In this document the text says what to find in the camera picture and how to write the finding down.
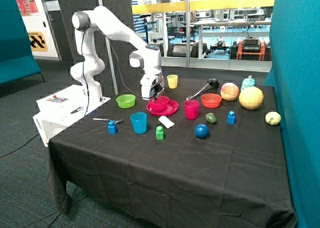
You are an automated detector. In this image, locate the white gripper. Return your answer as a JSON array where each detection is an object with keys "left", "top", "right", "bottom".
[{"left": 140, "top": 73, "right": 165, "bottom": 103}]

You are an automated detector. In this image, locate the pink plastic bowl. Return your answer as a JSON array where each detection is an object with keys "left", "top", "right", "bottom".
[{"left": 148, "top": 95, "right": 169, "bottom": 111}]

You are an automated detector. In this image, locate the pink plastic cup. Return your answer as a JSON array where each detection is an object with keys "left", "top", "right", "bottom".
[{"left": 184, "top": 100, "right": 200, "bottom": 120}]

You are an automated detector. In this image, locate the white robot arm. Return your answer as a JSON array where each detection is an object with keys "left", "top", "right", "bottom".
[{"left": 70, "top": 6, "right": 165, "bottom": 102}]

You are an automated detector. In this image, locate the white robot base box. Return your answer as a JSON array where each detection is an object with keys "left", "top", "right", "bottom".
[{"left": 33, "top": 85, "right": 110, "bottom": 147}]

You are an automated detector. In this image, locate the pink plastic plate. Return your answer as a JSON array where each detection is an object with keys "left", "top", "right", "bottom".
[{"left": 146, "top": 99, "right": 179, "bottom": 116}]

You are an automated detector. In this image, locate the yellow plastic cup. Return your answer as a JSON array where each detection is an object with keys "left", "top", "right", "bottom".
[{"left": 167, "top": 74, "right": 178, "bottom": 89}]

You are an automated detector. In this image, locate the blue plastic cup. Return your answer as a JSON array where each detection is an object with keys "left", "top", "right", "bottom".
[{"left": 130, "top": 112, "right": 148, "bottom": 134}]

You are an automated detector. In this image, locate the green plastic bowl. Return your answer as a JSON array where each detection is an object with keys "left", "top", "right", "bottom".
[{"left": 116, "top": 94, "right": 136, "bottom": 109}]

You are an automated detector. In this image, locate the orange plastic bowl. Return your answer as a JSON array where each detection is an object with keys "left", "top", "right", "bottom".
[{"left": 200, "top": 93, "right": 222, "bottom": 108}]

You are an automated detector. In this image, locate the white small packet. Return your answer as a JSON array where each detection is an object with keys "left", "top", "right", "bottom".
[{"left": 158, "top": 116, "right": 174, "bottom": 128}]

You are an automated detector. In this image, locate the green toy block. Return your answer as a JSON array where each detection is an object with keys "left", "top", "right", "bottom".
[{"left": 155, "top": 126, "right": 164, "bottom": 140}]

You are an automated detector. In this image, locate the metal spoon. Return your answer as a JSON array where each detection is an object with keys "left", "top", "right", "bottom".
[{"left": 93, "top": 118, "right": 123, "bottom": 124}]

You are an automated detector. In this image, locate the blue toy block left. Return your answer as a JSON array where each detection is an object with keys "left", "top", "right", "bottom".
[{"left": 107, "top": 121, "right": 117, "bottom": 134}]

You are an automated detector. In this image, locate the blue toy block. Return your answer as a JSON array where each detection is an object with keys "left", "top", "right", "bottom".
[
  {"left": 227, "top": 111, "right": 236, "bottom": 124},
  {"left": 107, "top": 121, "right": 117, "bottom": 134}
]

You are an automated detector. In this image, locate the blue ball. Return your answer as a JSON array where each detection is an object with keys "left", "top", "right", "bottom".
[{"left": 194, "top": 124, "right": 209, "bottom": 139}]

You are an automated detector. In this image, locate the black ladle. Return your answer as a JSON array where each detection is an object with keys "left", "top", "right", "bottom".
[{"left": 186, "top": 78, "right": 220, "bottom": 101}]

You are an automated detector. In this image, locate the pink orange ball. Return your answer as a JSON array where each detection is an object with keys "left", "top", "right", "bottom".
[{"left": 220, "top": 83, "right": 240, "bottom": 101}]

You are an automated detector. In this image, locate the black tablecloth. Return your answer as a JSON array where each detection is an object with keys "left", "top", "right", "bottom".
[{"left": 46, "top": 78, "right": 298, "bottom": 228}]

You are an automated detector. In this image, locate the blue toy block right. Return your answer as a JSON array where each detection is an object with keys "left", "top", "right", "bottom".
[{"left": 227, "top": 111, "right": 236, "bottom": 124}]

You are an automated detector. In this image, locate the large yellow ball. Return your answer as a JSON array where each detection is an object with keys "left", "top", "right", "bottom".
[{"left": 239, "top": 87, "right": 264, "bottom": 110}]

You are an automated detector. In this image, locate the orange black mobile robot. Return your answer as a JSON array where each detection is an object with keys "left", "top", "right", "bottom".
[{"left": 229, "top": 36, "right": 272, "bottom": 61}]

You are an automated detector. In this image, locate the yellow black sign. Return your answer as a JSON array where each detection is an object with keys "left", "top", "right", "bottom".
[{"left": 28, "top": 31, "right": 48, "bottom": 52}]

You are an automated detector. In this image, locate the teal sofa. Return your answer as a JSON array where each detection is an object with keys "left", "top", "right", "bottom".
[{"left": 0, "top": 0, "right": 41, "bottom": 84}]

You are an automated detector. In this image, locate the red poster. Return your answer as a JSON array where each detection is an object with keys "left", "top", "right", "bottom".
[{"left": 16, "top": 0, "right": 39, "bottom": 16}]

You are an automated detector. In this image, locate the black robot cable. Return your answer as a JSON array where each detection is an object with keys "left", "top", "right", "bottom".
[{"left": 70, "top": 25, "right": 151, "bottom": 116}]

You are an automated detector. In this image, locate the teal partition wall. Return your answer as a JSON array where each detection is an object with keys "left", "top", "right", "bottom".
[{"left": 265, "top": 0, "right": 320, "bottom": 228}]

